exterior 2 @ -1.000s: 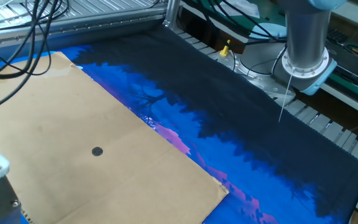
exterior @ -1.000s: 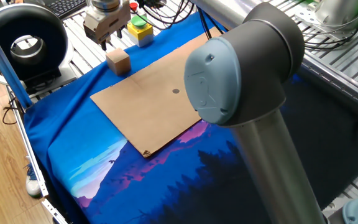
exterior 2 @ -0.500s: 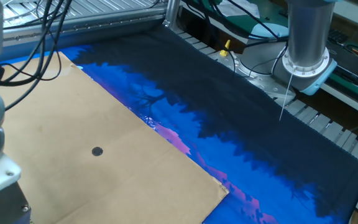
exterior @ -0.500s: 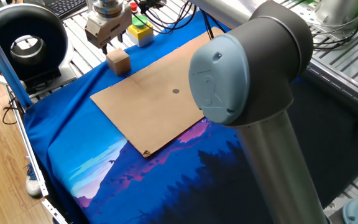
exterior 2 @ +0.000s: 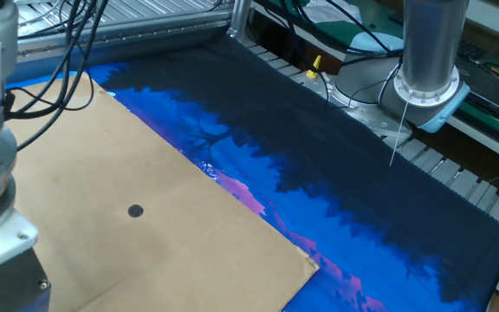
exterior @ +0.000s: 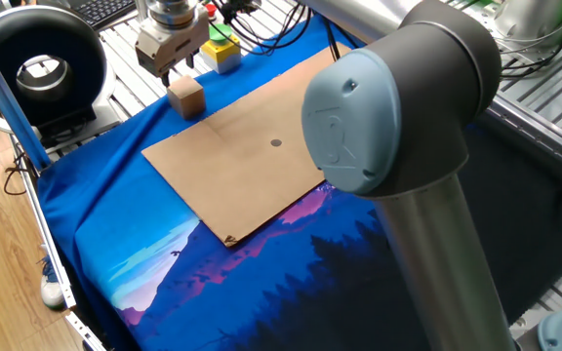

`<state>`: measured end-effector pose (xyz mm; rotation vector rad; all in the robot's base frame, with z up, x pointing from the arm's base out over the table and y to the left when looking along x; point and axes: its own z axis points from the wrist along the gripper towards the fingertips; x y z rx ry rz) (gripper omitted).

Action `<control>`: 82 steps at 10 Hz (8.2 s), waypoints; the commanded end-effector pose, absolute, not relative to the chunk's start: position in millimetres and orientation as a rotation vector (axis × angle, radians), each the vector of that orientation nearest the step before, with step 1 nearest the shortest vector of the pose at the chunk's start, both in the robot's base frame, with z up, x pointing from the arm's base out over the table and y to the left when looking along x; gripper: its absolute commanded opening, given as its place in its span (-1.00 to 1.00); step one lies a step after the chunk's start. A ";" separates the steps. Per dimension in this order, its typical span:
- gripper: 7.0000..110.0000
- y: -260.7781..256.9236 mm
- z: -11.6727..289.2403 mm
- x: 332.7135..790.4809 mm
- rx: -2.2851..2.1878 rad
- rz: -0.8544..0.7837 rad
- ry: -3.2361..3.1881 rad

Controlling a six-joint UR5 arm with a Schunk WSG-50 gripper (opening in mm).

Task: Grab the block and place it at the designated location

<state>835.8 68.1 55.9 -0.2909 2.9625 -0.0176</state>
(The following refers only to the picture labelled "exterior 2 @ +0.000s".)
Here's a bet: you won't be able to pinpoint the silver metal gripper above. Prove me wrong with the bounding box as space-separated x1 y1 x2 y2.
0 246 52 312

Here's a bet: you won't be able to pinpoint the brown cardboard sheet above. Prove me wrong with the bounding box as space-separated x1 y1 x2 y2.
4 71 320 312

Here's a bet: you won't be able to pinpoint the blue landscape print cloth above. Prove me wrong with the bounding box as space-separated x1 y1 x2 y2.
6 36 499 312

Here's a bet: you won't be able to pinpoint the yellow plastic clip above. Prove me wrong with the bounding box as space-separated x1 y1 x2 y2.
305 55 322 81

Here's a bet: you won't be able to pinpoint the silver robot mounting plate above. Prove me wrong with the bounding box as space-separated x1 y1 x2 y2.
301 68 413 140

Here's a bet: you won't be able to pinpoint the white paper sheet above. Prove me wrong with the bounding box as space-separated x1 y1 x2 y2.
296 0 354 25

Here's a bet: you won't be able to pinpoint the white zip tie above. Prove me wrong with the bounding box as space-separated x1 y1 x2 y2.
388 98 411 168

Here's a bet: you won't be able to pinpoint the black flat case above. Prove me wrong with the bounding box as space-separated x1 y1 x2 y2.
457 38 499 120

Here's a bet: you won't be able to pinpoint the black looped table cables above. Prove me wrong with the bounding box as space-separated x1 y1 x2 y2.
17 0 86 41

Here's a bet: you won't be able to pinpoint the aluminium frame rail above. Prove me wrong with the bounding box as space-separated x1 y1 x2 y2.
15 0 253 83

